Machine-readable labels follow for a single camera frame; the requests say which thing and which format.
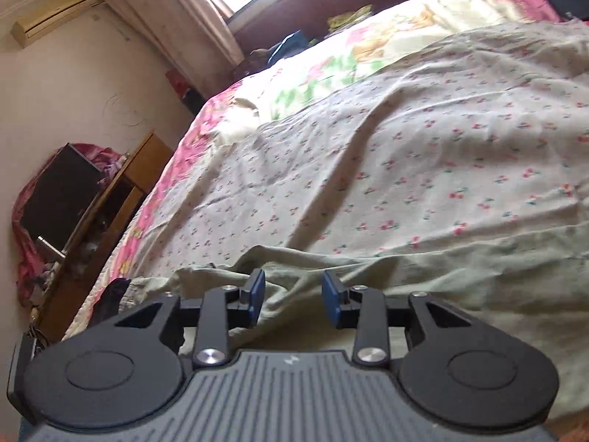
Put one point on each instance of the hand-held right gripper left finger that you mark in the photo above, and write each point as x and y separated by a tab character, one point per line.
257	295

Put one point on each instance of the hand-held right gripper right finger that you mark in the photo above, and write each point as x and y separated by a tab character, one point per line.
329	295

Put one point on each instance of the pale green pants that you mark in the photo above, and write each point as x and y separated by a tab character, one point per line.
460	276

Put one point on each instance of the black cloth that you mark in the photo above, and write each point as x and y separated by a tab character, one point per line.
110	299

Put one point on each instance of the pink patterned cloth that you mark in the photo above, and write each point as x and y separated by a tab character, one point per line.
23	248

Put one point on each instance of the cherry print bedsheet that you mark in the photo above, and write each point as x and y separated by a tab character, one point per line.
368	156

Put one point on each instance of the wooden cabinet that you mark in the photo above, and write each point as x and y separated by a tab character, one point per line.
152	156

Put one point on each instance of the black television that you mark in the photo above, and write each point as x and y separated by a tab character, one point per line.
60	193

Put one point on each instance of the pink floral quilt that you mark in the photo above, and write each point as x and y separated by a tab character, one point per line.
207	115

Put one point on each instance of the blue cloth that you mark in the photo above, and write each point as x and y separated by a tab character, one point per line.
287	46

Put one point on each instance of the yellow green cloth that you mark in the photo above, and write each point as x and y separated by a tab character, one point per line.
349	17

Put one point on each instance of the maroon headboard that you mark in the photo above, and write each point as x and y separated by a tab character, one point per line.
299	14

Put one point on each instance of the beige curtain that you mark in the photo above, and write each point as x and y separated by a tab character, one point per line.
152	18

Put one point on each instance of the beige air conditioner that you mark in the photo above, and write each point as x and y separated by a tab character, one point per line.
50	20

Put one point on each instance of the flat black case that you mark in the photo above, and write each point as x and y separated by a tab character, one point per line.
570	4

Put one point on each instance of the red wall hanging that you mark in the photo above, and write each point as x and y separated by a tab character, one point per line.
177	83

